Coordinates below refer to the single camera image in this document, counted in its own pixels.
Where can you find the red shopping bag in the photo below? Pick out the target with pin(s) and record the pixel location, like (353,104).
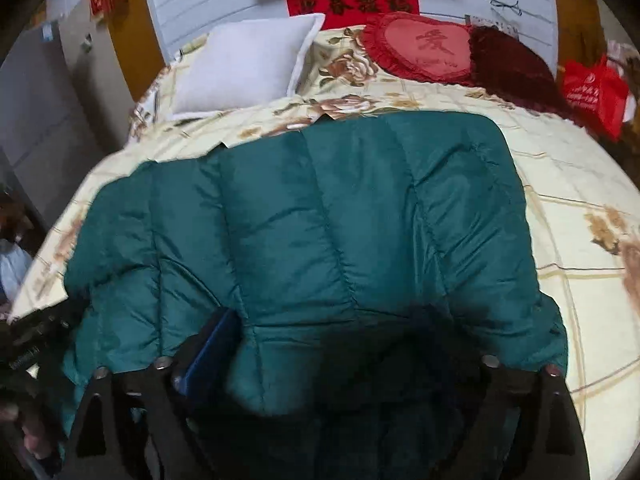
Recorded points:
(598,96)

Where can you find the white square pillow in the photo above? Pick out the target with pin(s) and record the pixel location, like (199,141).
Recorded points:
(245,64)

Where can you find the teal quilted puffer jacket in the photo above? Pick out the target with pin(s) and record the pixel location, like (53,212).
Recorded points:
(374,262)

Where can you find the dark red velvet cushion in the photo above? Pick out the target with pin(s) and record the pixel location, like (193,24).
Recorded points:
(506,68)

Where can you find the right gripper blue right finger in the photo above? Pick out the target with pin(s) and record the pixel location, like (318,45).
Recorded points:
(527,428)

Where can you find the person left hand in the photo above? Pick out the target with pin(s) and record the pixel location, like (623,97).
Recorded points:
(25,414)

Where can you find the floral cream bed sheet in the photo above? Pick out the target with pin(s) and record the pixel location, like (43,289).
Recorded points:
(581,208)

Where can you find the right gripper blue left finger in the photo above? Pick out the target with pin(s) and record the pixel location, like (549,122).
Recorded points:
(135,425)

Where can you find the floral patterned pillow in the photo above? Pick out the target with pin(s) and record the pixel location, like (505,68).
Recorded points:
(337,57)

